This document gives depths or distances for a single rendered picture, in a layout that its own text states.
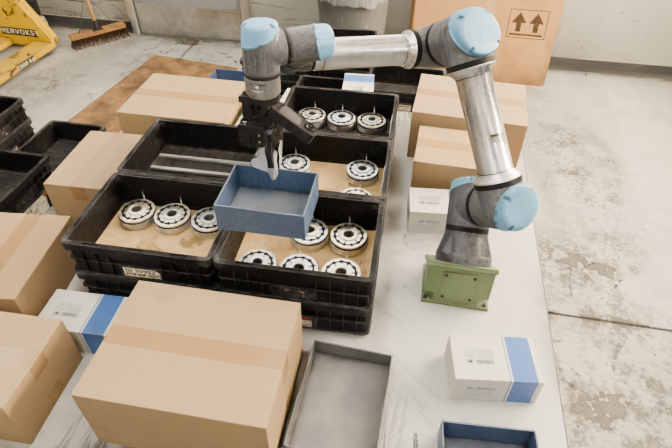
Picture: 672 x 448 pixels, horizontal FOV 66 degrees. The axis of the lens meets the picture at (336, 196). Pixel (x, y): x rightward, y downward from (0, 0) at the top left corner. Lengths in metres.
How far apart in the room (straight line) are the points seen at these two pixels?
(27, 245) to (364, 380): 0.96
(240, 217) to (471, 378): 0.64
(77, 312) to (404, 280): 0.88
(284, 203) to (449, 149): 0.75
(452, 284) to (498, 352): 0.22
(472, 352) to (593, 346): 1.22
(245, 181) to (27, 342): 0.60
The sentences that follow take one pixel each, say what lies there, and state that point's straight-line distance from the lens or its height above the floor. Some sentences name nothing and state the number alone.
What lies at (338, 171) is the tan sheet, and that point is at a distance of 1.71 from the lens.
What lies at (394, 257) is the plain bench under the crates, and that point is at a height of 0.70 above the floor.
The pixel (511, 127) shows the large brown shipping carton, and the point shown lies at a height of 0.89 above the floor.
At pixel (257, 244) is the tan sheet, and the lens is 1.47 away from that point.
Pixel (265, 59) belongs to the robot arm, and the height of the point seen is 1.41.
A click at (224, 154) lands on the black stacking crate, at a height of 0.83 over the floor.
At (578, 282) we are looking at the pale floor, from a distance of 2.71.
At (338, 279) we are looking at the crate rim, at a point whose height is 0.93.
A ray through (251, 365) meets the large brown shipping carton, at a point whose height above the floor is 0.90.
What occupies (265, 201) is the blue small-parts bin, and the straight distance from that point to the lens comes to 1.24.
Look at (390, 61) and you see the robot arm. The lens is 1.33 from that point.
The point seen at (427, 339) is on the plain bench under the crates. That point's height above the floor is 0.70.
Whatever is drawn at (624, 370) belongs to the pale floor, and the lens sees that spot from 2.48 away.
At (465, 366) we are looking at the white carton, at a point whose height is 0.79.
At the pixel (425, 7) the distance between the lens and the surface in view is 4.06.
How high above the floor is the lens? 1.87
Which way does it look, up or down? 40 degrees down
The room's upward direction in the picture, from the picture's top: straight up
